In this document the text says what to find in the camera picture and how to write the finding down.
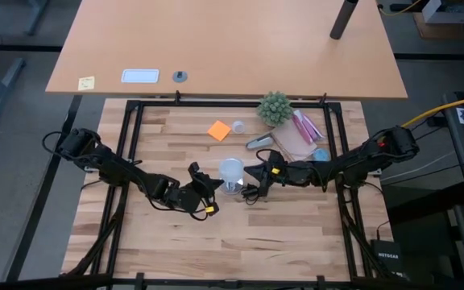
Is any yellow cable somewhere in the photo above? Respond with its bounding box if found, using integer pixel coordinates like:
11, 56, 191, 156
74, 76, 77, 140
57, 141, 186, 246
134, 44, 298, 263
378, 0, 423, 17
400, 92, 464, 129

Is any orange sticky note pad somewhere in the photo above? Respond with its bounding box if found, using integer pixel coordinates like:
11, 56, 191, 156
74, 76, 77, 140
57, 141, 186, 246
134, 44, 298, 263
206, 119, 232, 143

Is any small clear plastic cup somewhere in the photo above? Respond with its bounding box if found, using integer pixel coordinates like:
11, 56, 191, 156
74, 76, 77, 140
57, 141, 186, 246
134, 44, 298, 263
230, 119, 247, 135

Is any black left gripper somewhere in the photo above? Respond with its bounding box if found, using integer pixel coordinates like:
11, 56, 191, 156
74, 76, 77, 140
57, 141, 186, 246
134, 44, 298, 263
175, 162, 224, 214

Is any pink box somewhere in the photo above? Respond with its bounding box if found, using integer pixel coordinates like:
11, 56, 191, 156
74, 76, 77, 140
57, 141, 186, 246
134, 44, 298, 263
291, 109, 314, 145

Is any black lamp cord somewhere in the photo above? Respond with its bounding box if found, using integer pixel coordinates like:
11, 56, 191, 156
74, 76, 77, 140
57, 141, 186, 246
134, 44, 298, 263
241, 181, 264, 205

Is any brown cardboard box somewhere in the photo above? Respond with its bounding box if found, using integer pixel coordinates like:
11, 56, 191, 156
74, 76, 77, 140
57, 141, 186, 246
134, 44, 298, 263
412, 10, 464, 41

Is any yellow sticky note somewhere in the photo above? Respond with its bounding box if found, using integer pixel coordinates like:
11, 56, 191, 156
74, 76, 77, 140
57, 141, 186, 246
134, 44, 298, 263
77, 75, 96, 92

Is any tan notebook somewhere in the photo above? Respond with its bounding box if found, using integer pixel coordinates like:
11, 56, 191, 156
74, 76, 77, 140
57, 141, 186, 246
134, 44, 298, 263
270, 118, 318, 159

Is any black Netgear router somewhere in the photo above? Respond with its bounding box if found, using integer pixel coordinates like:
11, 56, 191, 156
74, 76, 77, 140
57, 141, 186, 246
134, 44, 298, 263
370, 238, 403, 275

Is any green succulent plant in pot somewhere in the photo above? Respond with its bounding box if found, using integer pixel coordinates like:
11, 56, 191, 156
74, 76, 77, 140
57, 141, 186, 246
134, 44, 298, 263
255, 90, 294, 128

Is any light blue round lid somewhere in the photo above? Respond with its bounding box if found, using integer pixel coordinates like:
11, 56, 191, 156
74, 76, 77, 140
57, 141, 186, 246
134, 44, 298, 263
311, 147, 332, 162

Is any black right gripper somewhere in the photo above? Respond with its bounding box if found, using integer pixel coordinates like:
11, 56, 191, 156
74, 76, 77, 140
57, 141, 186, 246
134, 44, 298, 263
243, 160, 300, 197

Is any white rectangular label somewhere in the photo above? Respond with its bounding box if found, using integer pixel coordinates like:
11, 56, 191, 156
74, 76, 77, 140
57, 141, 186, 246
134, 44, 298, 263
120, 68, 160, 85

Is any large tan desk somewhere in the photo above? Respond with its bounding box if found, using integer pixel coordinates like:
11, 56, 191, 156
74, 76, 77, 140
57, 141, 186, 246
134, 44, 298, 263
45, 0, 408, 100

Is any grey box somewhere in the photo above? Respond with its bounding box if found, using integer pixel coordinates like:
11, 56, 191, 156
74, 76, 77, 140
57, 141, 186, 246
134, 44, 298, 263
420, 0, 464, 24

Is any black aluminium table frame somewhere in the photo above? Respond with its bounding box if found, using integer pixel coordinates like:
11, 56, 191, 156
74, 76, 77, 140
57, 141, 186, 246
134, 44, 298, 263
58, 91, 402, 290

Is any chrome lamp socket base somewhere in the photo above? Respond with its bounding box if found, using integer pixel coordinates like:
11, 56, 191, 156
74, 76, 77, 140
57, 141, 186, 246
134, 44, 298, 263
219, 179, 244, 197

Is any grey stapler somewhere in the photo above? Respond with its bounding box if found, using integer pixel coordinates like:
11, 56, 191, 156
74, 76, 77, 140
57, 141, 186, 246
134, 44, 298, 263
245, 134, 276, 151

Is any pink and white packet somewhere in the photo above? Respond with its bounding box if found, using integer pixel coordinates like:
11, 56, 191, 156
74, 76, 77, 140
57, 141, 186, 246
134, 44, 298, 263
302, 112, 325, 141

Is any dark grey pole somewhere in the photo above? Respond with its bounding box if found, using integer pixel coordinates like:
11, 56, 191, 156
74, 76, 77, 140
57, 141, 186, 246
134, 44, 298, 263
329, 0, 360, 40

